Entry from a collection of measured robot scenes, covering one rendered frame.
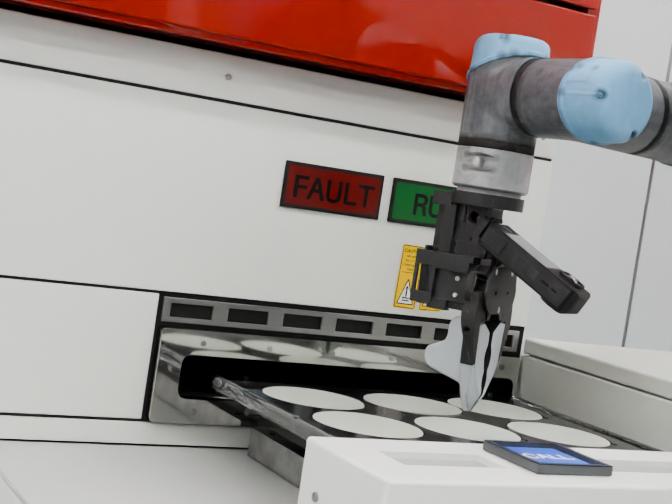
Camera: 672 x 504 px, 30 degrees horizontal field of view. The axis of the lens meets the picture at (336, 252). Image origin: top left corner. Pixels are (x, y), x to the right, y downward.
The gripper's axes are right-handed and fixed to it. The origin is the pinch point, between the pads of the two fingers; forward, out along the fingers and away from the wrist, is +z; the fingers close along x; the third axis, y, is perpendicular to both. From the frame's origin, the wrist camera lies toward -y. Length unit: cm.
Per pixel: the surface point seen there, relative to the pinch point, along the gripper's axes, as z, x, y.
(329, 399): 2.0, 8.1, 11.7
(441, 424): 2.0, 6.5, 0.3
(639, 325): 7, -232, 52
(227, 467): 9.9, 13.1, 19.0
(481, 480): -4, 51, -22
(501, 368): -0.9, -20.1, 5.9
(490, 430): 2.0, 3.5, -3.4
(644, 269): -9, -231, 53
